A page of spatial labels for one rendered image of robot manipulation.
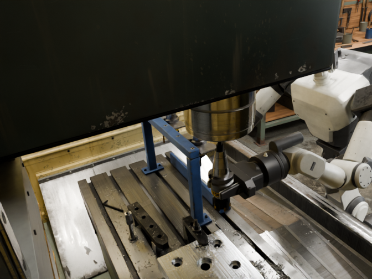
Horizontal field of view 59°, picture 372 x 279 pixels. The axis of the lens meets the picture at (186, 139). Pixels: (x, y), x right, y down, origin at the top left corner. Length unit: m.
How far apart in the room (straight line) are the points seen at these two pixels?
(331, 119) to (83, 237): 1.18
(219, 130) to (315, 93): 0.73
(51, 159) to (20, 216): 1.14
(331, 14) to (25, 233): 0.66
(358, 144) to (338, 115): 0.18
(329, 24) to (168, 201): 0.97
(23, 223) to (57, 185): 1.18
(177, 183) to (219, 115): 0.88
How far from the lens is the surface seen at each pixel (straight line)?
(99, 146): 1.81
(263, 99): 1.52
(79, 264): 1.60
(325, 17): 0.70
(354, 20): 4.86
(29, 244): 0.59
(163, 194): 1.46
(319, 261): 1.44
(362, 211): 1.88
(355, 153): 1.19
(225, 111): 0.66
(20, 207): 0.67
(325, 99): 1.32
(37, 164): 1.79
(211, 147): 1.13
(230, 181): 0.81
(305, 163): 0.93
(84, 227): 1.67
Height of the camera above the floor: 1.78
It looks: 28 degrees down
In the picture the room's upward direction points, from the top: 5 degrees counter-clockwise
